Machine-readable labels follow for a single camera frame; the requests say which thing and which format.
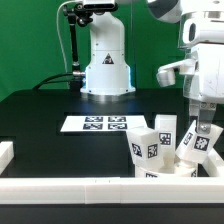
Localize white U-shaped obstacle wall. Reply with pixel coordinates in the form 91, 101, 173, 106
0, 140, 224, 205

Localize white tag sheet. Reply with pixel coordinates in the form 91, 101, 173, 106
61, 115, 147, 133

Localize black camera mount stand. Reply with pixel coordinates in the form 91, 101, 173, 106
63, 3, 93, 91

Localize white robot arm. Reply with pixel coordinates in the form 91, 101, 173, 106
82, 0, 224, 134

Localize black cables on table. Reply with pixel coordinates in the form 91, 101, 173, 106
32, 72, 75, 91

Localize white cable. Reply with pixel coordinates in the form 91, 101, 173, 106
55, 0, 83, 74

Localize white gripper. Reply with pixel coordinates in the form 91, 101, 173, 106
157, 18, 224, 134

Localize white camera on stand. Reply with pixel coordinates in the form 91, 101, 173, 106
83, 0, 117, 11

